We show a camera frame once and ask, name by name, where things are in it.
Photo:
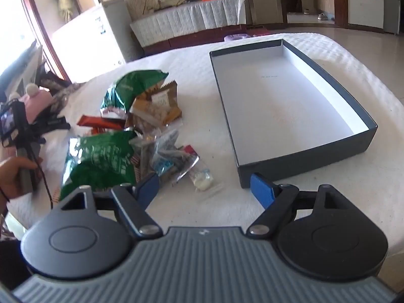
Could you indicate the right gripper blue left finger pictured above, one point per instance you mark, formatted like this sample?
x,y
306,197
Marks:
x,y
147,189

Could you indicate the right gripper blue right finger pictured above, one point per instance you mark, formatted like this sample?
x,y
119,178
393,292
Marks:
x,y
263,190

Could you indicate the green snack bag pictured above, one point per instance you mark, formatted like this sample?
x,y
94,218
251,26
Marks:
x,y
120,95
100,161

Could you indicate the clear candy packet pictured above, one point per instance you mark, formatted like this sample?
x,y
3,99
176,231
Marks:
x,y
198,172

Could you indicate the orange-red snack packet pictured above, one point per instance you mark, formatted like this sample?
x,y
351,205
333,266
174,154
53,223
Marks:
x,y
101,123

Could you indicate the brown pastry packet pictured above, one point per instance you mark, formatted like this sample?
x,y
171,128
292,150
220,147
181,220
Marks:
x,y
158,105

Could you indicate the person's left hand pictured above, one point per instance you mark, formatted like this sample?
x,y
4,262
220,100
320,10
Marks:
x,y
9,180

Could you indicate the pink plush hat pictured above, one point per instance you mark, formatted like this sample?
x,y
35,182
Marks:
x,y
35,99

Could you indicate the white quilted bed cover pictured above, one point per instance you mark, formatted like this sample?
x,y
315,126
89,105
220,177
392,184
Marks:
x,y
372,180

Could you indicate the white chest freezer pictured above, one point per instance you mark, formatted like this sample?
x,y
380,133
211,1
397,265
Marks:
x,y
97,41

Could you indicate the purple detergent bottle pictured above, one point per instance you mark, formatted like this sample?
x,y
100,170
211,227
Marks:
x,y
233,37

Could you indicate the TV cabinet with lace cloth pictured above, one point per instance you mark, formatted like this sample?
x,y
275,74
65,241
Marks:
x,y
189,24

